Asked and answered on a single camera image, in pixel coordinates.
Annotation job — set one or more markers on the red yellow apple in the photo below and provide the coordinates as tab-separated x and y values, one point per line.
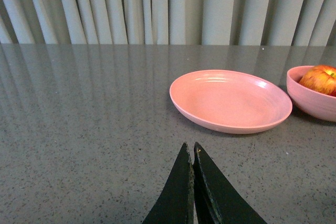
320	78

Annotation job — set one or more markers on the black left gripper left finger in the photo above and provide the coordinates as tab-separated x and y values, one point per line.
176	201

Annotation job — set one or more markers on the grey pleated curtain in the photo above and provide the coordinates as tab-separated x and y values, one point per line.
176	22

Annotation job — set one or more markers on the pink shallow plate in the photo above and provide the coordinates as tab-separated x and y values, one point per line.
229	101

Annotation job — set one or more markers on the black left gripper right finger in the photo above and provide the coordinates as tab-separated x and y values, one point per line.
216	200

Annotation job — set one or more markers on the pink bowl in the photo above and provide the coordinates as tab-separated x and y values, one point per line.
318	105

